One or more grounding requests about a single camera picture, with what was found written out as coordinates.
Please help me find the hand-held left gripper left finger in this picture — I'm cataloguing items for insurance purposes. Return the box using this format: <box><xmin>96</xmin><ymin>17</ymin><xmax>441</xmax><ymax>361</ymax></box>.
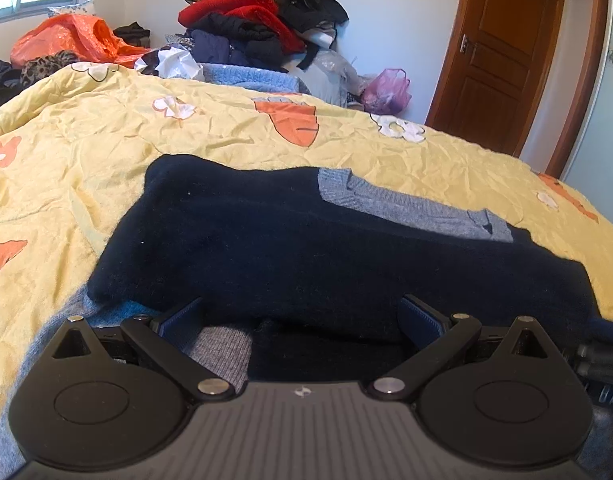
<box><xmin>51</xmin><ymin>297</ymin><xmax>237</xmax><ymax>401</ymax></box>

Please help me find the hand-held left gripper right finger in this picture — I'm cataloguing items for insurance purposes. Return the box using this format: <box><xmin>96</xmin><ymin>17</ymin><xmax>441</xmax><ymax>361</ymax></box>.
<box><xmin>366</xmin><ymin>294</ymin><xmax>562</xmax><ymax>401</ymax></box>

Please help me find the navy and grey sweater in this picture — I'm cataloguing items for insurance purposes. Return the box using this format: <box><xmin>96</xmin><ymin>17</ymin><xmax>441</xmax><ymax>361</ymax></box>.
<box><xmin>86</xmin><ymin>154</ymin><xmax>613</xmax><ymax>386</ymax></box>

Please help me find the pile of clothes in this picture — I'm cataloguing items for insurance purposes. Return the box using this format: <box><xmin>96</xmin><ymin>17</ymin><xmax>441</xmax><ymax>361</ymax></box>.
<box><xmin>164</xmin><ymin>0</ymin><xmax>349</xmax><ymax>73</ymax></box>

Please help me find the light blue cloth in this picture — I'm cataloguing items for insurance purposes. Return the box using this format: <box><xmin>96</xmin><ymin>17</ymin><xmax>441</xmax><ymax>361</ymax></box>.
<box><xmin>0</xmin><ymin>290</ymin><xmax>137</xmax><ymax>480</ymax></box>

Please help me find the yellow carrot print blanket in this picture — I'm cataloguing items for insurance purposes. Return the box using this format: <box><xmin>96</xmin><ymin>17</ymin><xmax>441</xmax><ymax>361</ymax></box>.
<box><xmin>0</xmin><ymin>62</ymin><xmax>613</xmax><ymax>461</ymax></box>

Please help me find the pink plastic bag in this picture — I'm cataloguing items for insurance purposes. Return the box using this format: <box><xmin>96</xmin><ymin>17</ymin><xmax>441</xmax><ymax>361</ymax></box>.
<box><xmin>361</xmin><ymin>67</ymin><xmax>412</xmax><ymax>116</ymax></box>

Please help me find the light blue knit sweater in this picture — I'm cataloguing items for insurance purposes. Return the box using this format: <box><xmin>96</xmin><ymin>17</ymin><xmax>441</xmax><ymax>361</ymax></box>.
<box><xmin>201</xmin><ymin>62</ymin><xmax>312</xmax><ymax>96</ymax></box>

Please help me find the white wardrobe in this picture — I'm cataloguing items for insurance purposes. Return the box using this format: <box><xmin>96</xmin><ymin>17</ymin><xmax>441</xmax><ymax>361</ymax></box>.
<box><xmin>559</xmin><ymin>0</ymin><xmax>613</xmax><ymax>241</ymax></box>

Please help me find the white crumpled cloth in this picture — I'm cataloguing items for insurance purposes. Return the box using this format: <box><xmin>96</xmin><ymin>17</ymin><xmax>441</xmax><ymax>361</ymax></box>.
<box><xmin>134</xmin><ymin>45</ymin><xmax>204</xmax><ymax>80</ymax></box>

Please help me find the clear plastic bag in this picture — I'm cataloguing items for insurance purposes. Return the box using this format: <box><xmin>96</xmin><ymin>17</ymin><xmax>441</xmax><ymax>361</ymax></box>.
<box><xmin>306</xmin><ymin>50</ymin><xmax>372</xmax><ymax>107</ymax></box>

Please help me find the wooden door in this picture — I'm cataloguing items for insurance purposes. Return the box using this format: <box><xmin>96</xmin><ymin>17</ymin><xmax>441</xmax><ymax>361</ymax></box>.
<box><xmin>426</xmin><ymin>0</ymin><xmax>569</xmax><ymax>158</ymax></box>

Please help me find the leopard print cloth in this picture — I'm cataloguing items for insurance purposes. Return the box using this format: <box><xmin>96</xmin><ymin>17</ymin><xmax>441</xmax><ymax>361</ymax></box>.
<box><xmin>20</xmin><ymin>51</ymin><xmax>80</xmax><ymax>86</ymax></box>

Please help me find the dark olive garment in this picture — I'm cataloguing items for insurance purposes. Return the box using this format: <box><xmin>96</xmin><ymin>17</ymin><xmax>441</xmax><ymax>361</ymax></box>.
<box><xmin>112</xmin><ymin>21</ymin><xmax>152</xmax><ymax>51</ymax></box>

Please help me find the orange plastic bag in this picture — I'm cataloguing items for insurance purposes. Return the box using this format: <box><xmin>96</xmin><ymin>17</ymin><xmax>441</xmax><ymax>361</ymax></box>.
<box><xmin>10</xmin><ymin>14</ymin><xmax>154</xmax><ymax>68</ymax></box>

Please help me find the window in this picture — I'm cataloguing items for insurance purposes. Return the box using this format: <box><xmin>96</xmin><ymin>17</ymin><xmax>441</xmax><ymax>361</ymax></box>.
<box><xmin>0</xmin><ymin>0</ymin><xmax>80</xmax><ymax>26</ymax></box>

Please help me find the wooden door frame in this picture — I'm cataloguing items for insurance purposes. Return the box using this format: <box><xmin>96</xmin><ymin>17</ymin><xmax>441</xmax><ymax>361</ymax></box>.
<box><xmin>543</xmin><ymin>0</ymin><xmax>612</xmax><ymax>181</ymax></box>

